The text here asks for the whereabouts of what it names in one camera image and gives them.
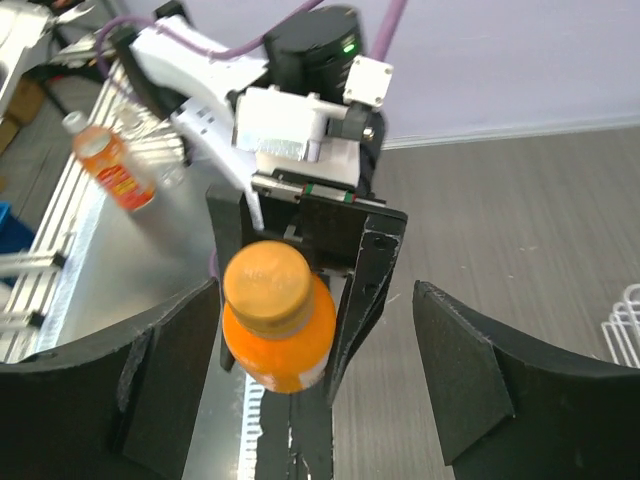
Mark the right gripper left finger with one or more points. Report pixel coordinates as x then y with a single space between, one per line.
120 403

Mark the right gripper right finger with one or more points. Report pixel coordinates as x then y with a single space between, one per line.
510 406

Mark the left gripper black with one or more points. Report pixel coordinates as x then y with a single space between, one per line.
336 227

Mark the orange juice bottle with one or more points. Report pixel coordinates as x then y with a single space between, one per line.
290 363

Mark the orange bottle cap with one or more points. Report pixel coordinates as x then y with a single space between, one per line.
269 287

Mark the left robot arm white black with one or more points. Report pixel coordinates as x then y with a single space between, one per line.
194 82

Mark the orange labelled background bottle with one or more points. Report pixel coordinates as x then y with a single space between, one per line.
106 157

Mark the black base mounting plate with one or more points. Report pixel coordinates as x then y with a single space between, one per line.
297 434

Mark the white slotted cable duct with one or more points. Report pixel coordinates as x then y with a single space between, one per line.
251 430

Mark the white wire dish rack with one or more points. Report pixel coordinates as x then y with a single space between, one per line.
621 329

